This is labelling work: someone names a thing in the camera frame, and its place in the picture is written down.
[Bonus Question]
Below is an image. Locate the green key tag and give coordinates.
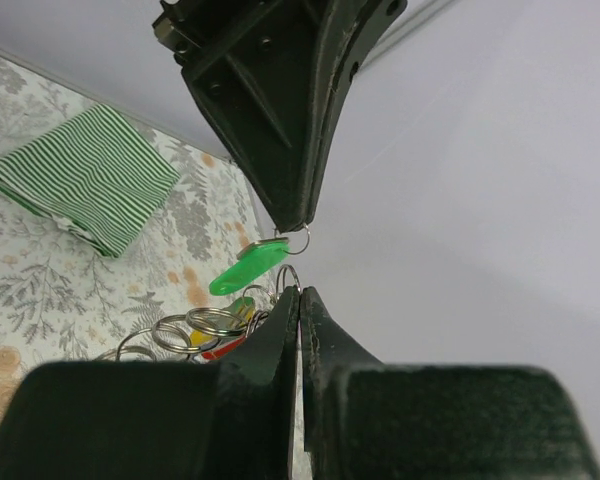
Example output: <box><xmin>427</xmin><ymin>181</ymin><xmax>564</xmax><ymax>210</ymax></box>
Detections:
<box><xmin>208</xmin><ymin>224</ymin><xmax>311</xmax><ymax>297</ymax></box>

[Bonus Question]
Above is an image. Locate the green striped cloth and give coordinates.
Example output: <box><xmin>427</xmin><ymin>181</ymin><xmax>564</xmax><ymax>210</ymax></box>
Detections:
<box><xmin>0</xmin><ymin>104</ymin><xmax>180</xmax><ymax>258</ymax></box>

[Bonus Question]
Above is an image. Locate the metal key ring disc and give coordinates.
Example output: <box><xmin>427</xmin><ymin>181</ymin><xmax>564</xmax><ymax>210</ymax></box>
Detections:
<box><xmin>95</xmin><ymin>264</ymin><xmax>301</xmax><ymax>364</ymax></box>

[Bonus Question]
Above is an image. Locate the red key tag with key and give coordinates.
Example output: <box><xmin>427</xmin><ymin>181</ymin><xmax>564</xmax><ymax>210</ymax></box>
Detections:
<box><xmin>201</xmin><ymin>336</ymin><xmax>246</xmax><ymax>362</ymax></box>

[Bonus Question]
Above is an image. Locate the left aluminium frame post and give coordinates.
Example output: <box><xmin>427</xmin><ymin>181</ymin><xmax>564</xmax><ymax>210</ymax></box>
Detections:
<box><xmin>362</xmin><ymin>0</ymin><xmax>456</xmax><ymax>70</ymax></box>

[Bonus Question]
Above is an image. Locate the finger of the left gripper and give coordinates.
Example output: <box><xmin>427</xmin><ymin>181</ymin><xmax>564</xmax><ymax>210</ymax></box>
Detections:
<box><xmin>302</xmin><ymin>1</ymin><xmax>408</xmax><ymax>224</ymax></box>

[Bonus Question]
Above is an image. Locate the yellow key tag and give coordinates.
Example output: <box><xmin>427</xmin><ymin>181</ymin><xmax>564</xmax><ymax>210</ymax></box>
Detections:
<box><xmin>185</xmin><ymin>297</ymin><xmax>255</xmax><ymax>347</ymax></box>

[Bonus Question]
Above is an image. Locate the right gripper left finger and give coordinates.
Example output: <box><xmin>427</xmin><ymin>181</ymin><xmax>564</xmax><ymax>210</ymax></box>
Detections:
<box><xmin>0</xmin><ymin>287</ymin><xmax>300</xmax><ymax>479</ymax></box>

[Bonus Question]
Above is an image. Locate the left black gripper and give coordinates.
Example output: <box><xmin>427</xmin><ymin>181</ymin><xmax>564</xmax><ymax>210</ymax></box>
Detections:
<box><xmin>152</xmin><ymin>0</ymin><xmax>327</xmax><ymax>231</ymax></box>

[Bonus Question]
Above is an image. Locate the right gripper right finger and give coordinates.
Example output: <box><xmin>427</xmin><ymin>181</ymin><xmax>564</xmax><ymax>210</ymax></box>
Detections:
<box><xmin>299</xmin><ymin>287</ymin><xmax>600</xmax><ymax>479</ymax></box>

